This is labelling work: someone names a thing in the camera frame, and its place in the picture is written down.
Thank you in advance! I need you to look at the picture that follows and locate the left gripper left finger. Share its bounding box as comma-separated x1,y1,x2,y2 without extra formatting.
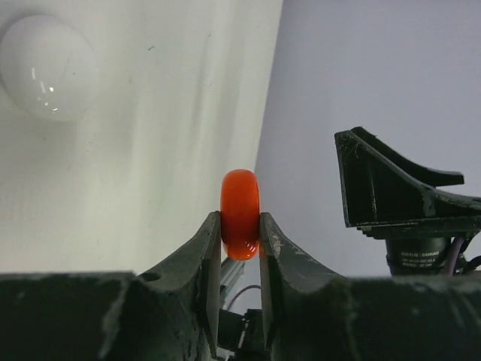
127,211,220,360

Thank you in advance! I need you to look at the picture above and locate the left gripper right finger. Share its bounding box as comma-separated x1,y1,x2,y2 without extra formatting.
259,212,357,360

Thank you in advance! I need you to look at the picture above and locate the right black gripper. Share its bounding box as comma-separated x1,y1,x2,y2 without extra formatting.
334,126,480,276

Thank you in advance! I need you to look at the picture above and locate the red earbud charging case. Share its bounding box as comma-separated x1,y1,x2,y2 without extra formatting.
220,169,260,262

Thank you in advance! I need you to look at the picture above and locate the white earbud charging case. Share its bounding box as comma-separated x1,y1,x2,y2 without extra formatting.
1,15,98,121

